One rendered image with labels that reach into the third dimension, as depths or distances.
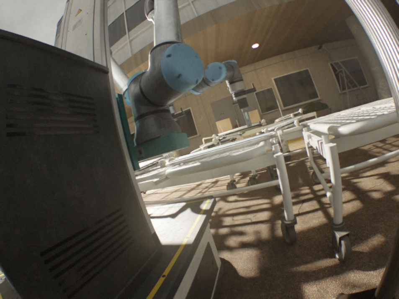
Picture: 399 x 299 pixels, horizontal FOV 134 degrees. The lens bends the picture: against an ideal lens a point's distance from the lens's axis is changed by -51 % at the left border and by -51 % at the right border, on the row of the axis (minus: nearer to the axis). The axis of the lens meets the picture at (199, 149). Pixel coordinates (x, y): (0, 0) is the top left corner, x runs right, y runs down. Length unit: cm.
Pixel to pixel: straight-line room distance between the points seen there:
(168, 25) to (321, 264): 107
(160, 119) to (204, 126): 683
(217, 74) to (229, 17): 379
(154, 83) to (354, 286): 93
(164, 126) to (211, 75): 33
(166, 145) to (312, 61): 752
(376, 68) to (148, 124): 645
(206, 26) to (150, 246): 444
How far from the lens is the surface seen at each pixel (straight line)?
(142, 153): 62
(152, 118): 61
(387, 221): 100
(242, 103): 85
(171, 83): 50
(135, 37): 642
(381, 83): 650
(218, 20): 453
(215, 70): 78
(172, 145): 56
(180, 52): 53
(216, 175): 87
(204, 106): 746
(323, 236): 92
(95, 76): 44
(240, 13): 453
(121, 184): 39
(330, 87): 771
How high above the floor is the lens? 57
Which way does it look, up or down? 1 degrees down
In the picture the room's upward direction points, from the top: 16 degrees counter-clockwise
